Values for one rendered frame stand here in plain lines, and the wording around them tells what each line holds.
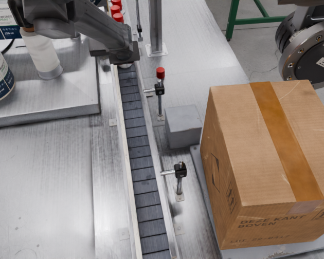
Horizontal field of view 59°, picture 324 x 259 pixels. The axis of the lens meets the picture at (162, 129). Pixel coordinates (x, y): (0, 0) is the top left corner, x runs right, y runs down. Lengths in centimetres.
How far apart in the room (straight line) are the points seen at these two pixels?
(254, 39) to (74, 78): 210
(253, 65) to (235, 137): 204
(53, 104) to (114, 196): 40
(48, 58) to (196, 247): 78
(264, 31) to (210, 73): 193
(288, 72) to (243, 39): 212
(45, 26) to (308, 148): 51
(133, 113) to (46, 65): 36
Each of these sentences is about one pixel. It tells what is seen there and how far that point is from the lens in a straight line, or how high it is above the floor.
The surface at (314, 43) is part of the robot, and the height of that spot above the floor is 119.
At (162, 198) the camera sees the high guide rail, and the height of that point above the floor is 96.
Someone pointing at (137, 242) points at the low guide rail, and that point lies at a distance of 70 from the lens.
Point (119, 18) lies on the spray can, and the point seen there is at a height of 108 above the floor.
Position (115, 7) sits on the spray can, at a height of 108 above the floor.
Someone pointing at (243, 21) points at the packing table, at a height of 19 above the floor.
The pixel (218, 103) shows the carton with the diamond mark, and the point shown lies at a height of 112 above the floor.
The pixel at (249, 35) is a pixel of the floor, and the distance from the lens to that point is 297.
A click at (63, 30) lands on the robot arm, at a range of 47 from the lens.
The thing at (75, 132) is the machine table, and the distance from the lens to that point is 100.
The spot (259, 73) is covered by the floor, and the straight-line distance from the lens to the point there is 254.
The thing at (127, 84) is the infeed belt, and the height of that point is 88.
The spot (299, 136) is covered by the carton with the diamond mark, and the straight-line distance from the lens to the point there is 64.
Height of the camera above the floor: 159
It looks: 52 degrees down
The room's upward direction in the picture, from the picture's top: 1 degrees counter-clockwise
